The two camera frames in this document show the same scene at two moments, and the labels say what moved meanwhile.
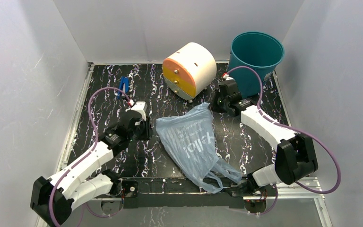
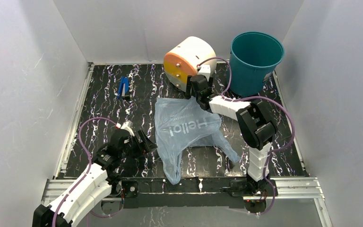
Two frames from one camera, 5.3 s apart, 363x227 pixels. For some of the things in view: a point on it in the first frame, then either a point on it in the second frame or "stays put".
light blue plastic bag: [191, 136] to [182, 122]
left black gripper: [148, 131] to [146, 145]
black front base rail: [177, 192] stays put
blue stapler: [124, 80] stays put
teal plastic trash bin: [262, 51] stays put
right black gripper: [213, 105] to [210, 83]
